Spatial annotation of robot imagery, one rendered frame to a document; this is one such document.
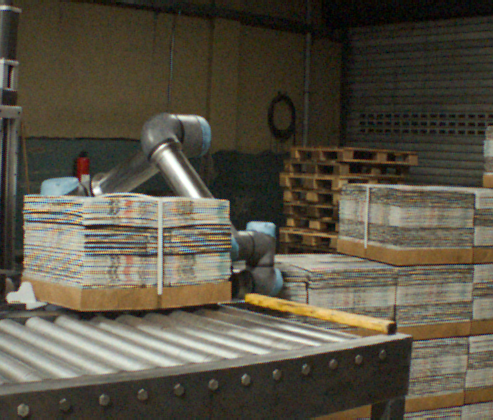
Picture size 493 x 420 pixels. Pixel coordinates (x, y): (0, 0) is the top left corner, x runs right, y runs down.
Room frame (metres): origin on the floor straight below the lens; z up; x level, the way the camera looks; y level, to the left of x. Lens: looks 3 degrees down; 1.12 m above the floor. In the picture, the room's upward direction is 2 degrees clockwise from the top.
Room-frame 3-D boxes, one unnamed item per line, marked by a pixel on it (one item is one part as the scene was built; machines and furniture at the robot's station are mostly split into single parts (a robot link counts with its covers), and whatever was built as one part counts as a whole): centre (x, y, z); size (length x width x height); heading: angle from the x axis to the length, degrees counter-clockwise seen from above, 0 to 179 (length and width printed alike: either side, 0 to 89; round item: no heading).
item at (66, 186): (2.55, 0.56, 0.98); 0.13 x 0.12 x 0.14; 143
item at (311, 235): (9.46, -1.08, 0.65); 1.33 x 0.94 x 1.30; 134
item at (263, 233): (2.24, -0.02, 0.91); 0.11 x 0.08 x 0.11; 143
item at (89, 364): (1.43, 0.32, 0.77); 0.47 x 0.05 x 0.05; 40
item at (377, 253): (2.72, -0.49, 0.86); 0.38 x 0.29 x 0.04; 23
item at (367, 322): (1.81, -0.15, 0.81); 0.43 x 0.03 x 0.02; 40
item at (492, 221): (2.83, -0.77, 0.95); 0.38 x 0.29 x 0.23; 21
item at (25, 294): (1.77, 0.46, 0.82); 0.09 x 0.03 x 0.06; 102
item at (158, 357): (1.51, 0.22, 0.77); 0.47 x 0.05 x 0.05; 40
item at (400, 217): (2.73, -0.49, 0.95); 0.38 x 0.29 x 0.23; 23
